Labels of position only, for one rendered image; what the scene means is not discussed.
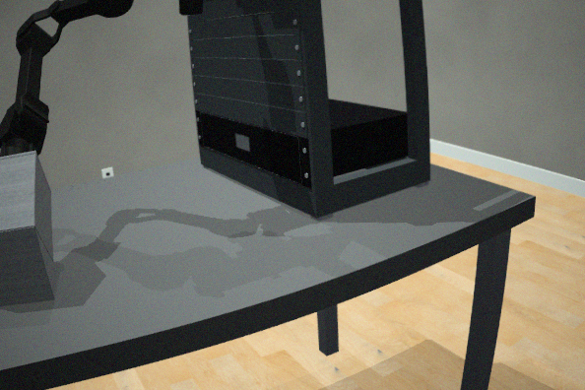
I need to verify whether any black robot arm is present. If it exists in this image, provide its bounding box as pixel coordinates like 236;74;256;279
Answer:
0;0;134;157

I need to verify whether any black server rack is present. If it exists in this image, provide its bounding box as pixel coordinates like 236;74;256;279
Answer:
187;0;430;222

